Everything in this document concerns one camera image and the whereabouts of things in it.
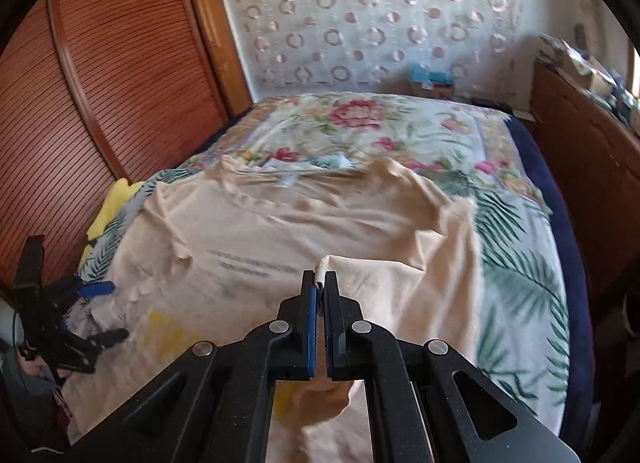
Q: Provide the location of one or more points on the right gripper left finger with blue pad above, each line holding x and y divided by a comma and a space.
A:
296, 354

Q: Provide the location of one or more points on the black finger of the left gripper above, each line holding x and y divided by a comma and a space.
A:
108, 339

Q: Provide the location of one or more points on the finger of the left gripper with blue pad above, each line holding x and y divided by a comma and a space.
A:
94, 289

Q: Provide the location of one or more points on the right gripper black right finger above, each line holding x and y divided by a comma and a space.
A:
343, 362

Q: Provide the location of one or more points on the beige printed t-shirt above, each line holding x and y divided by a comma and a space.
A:
213, 255

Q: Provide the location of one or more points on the yellow Pikachu plush toy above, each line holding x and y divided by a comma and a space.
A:
120, 192

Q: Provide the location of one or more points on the floral and palm bedspread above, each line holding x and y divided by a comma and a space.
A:
467, 150

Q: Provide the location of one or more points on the wooden louvered wardrobe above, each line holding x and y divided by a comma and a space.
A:
93, 91

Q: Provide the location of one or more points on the dark blue mattress edge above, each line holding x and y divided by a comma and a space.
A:
578, 403

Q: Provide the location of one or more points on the blue item on cardboard box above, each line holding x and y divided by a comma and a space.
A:
425, 83

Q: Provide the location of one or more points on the wooden side cabinet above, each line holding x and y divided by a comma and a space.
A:
594, 160

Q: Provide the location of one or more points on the sheer circle-pattern curtain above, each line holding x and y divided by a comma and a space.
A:
298, 46

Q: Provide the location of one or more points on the clutter on cabinet top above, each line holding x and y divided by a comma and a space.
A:
590, 78

